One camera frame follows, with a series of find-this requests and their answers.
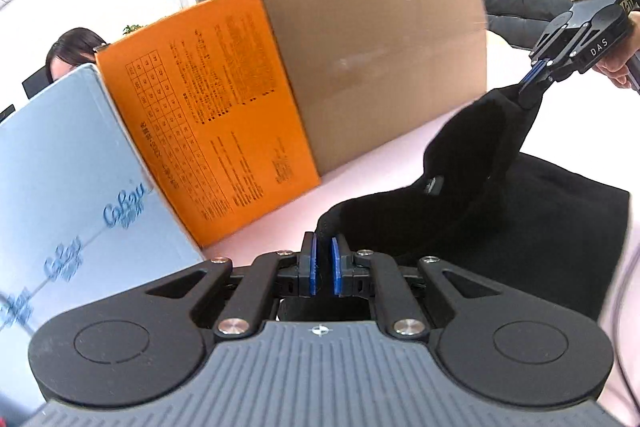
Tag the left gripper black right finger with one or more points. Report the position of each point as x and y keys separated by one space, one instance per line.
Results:
x=376 y=277

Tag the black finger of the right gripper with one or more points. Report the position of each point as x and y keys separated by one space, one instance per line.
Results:
x=529 y=102
x=530 y=84

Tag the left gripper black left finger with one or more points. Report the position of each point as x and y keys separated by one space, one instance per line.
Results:
x=271 y=277

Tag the black t-shirt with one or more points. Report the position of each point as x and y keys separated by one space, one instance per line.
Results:
x=485 y=206

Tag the operator right hand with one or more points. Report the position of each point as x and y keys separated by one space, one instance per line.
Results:
x=614 y=65

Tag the grey sofa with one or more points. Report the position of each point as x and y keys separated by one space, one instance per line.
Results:
x=522 y=22

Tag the large brown cardboard box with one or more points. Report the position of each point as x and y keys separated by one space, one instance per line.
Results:
x=364 y=72

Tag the orange cardboard box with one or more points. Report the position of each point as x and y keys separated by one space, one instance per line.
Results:
x=204 y=96

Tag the light blue cardboard box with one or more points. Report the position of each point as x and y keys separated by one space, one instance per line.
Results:
x=81 y=220

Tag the person with dark hair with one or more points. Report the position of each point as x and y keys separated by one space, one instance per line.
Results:
x=74 y=48

